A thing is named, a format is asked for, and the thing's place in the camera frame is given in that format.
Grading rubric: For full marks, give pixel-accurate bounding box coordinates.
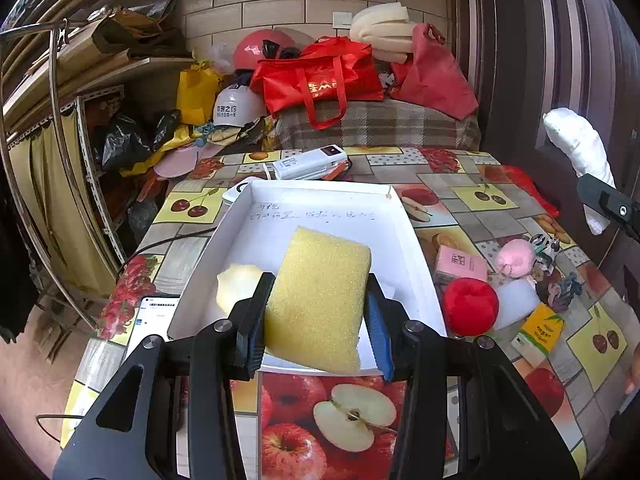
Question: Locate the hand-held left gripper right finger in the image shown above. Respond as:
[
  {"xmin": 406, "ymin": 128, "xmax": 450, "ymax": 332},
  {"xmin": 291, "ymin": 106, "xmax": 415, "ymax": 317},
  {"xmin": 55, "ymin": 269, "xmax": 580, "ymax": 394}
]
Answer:
[{"xmin": 364, "ymin": 272, "xmax": 581, "ymax": 480}]

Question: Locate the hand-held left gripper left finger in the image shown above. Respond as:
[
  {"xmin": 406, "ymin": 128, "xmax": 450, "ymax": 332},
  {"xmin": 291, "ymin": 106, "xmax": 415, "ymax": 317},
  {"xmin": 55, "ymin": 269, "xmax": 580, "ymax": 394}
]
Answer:
[{"xmin": 52, "ymin": 272, "xmax": 276, "ymax": 480}]

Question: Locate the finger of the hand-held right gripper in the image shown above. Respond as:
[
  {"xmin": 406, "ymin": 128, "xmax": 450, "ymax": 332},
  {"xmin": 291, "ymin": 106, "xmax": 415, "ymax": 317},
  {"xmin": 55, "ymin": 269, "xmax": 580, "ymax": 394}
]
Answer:
[{"xmin": 577, "ymin": 174, "xmax": 640, "ymax": 241}]

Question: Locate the white fluffy cloth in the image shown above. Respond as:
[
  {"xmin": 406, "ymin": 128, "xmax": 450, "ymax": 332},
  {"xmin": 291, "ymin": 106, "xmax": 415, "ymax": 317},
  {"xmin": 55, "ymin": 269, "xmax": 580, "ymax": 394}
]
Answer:
[{"xmin": 543, "ymin": 106, "xmax": 617, "ymax": 236}]

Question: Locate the red yarn ball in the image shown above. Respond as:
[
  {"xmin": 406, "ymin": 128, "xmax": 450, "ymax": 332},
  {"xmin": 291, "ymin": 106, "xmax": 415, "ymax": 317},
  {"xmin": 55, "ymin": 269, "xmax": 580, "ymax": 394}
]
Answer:
[{"xmin": 441, "ymin": 277, "xmax": 500, "ymax": 336}]

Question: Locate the pink plush toy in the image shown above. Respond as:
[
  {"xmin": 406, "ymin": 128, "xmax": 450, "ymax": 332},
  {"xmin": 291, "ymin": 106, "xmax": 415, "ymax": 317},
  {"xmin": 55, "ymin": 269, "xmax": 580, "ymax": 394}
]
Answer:
[{"xmin": 494, "ymin": 239, "xmax": 538, "ymax": 278}]

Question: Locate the white shallow tray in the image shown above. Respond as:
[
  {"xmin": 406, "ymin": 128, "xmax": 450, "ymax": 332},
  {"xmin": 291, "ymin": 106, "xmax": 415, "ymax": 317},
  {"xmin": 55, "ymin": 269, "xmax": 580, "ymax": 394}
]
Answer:
[{"xmin": 167, "ymin": 180, "xmax": 448, "ymax": 376}]

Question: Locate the pale yellow sponge piece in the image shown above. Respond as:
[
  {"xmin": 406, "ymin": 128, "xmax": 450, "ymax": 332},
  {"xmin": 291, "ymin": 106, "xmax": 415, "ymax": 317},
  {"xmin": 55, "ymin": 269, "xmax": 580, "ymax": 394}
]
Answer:
[{"xmin": 216, "ymin": 265, "xmax": 263, "ymax": 318}]

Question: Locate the red plastic bag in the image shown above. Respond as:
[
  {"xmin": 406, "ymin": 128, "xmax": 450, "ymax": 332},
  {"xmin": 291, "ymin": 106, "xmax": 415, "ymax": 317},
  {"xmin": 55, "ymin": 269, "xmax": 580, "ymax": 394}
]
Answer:
[{"xmin": 502, "ymin": 165, "xmax": 560, "ymax": 218}]

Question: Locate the smartphone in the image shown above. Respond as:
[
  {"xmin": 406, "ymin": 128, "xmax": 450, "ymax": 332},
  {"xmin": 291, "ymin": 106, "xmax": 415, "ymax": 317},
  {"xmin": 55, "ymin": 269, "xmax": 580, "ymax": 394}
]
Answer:
[{"xmin": 124, "ymin": 296, "xmax": 181, "ymax": 361}]

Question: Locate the pink small box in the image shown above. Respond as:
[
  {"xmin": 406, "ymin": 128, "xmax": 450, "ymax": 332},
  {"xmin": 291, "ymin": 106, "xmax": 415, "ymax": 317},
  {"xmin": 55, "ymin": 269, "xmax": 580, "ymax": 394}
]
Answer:
[{"xmin": 434, "ymin": 246, "xmax": 488, "ymax": 286}]

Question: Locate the white fluffy item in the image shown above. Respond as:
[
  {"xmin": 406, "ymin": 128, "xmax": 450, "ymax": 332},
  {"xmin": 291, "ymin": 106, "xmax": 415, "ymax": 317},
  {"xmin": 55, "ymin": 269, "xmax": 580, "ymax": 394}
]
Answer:
[{"xmin": 487, "ymin": 277, "xmax": 543, "ymax": 331}]

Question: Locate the yellow tissue packet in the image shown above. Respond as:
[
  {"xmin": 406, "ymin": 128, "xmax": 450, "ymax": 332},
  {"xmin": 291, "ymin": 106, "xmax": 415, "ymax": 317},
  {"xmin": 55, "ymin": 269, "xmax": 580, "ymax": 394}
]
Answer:
[{"xmin": 511, "ymin": 304, "xmax": 566, "ymax": 368}]

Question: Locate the pink round pad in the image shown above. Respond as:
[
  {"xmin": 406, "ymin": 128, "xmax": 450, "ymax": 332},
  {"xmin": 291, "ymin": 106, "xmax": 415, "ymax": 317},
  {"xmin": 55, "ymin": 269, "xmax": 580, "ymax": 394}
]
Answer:
[{"xmin": 155, "ymin": 147, "xmax": 201, "ymax": 181}]

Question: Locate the plaid blanket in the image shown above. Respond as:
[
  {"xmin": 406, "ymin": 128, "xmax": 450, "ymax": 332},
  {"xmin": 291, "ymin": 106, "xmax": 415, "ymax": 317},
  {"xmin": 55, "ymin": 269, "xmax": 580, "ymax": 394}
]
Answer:
[{"xmin": 272, "ymin": 97, "xmax": 482, "ymax": 151}]

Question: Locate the white helmet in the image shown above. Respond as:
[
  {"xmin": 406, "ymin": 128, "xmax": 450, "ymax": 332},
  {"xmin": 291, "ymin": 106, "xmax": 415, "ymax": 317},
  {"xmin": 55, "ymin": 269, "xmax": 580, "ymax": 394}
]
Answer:
[{"xmin": 212, "ymin": 82, "xmax": 268, "ymax": 130}]

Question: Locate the red non-woven bag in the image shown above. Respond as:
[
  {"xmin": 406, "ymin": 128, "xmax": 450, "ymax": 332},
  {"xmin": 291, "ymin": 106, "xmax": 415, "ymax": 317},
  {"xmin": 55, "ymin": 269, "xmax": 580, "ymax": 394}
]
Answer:
[{"xmin": 389, "ymin": 22, "xmax": 480, "ymax": 121}]

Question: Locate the black plastic bag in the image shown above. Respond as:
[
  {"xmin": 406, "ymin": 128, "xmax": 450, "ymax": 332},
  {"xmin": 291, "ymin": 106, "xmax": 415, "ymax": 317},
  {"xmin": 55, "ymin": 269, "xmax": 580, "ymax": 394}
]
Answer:
[{"xmin": 102, "ymin": 110, "xmax": 181, "ymax": 171}]

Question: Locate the yellow bag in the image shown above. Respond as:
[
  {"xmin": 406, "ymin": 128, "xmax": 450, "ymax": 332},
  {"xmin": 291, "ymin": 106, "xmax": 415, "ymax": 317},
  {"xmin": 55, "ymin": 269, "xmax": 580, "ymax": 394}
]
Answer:
[{"xmin": 176, "ymin": 60, "xmax": 223, "ymax": 126}]

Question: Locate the red tote bag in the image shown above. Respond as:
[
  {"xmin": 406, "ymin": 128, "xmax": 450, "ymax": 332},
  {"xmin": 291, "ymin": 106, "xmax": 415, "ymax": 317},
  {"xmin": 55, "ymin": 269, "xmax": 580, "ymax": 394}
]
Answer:
[{"xmin": 249, "ymin": 36, "xmax": 386, "ymax": 131}]

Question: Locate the red helmet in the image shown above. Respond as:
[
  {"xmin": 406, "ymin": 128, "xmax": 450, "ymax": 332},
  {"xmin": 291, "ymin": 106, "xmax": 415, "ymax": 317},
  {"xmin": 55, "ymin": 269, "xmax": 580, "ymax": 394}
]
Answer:
[{"xmin": 233, "ymin": 29, "xmax": 313, "ymax": 73}]

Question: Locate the cream foam pile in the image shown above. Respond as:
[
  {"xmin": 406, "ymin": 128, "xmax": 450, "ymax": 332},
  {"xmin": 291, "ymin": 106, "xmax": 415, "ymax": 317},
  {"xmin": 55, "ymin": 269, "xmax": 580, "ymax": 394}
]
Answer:
[{"xmin": 349, "ymin": 2, "xmax": 417, "ymax": 63}]

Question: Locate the curved metal rack tube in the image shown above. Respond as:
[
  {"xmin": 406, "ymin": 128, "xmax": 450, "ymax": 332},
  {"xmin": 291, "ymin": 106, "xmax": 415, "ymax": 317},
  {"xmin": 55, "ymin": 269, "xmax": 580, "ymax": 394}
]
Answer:
[{"xmin": 0, "ymin": 19, "xmax": 126, "ymax": 321}]

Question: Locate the black cable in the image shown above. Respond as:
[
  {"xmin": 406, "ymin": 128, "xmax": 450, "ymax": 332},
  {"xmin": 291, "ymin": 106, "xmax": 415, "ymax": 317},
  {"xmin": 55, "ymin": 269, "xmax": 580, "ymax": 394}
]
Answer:
[{"xmin": 120, "ymin": 227, "xmax": 216, "ymax": 281}]

